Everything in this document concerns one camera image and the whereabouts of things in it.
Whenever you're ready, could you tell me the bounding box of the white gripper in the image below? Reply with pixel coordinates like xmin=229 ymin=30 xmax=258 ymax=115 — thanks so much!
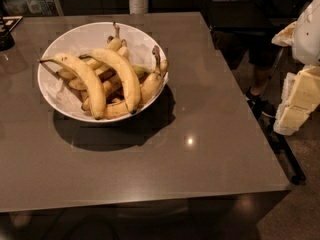
xmin=271 ymin=0 xmax=320 ymax=136

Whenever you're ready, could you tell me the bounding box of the long yellow banana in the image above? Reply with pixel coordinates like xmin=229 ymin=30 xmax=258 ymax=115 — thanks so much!
xmin=80 ymin=48 xmax=141 ymax=114

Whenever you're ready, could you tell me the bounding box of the back yellow banana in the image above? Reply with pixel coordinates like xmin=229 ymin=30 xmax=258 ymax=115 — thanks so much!
xmin=57 ymin=23 xmax=122 ymax=80

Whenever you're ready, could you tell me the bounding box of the bottom yellow banana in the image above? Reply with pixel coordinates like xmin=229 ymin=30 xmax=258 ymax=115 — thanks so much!
xmin=103 ymin=101 xmax=129 ymax=120

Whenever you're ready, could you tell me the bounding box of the front left yellow banana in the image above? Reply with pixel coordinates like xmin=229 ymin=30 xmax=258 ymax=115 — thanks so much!
xmin=39 ymin=52 xmax=106 ymax=120

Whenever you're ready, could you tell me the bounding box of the white bowl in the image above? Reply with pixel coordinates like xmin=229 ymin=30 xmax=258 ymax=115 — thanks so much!
xmin=37 ymin=22 xmax=169 ymax=124

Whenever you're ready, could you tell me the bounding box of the person's dark shorts leg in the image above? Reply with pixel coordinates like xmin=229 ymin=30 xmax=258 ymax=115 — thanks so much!
xmin=212 ymin=31 xmax=279 ymax=96

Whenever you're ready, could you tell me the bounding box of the black metal stand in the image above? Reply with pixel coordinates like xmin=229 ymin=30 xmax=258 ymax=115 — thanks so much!
xmin=251 ymin=48 xmax=306 ymax=185

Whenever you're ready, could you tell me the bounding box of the person's black shoe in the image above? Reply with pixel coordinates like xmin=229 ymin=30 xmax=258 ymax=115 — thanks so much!
xmin=245 ymin=89 xmax=276 ymax=118

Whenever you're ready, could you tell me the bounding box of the shelf with bottles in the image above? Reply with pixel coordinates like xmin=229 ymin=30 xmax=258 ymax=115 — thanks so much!
xmin=0 ymin=0 xmax=63 ymax=17

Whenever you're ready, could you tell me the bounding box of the black object on table corner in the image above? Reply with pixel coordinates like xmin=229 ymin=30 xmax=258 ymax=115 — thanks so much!
xmin=0 ymin=16 xmax=22 ymax=51

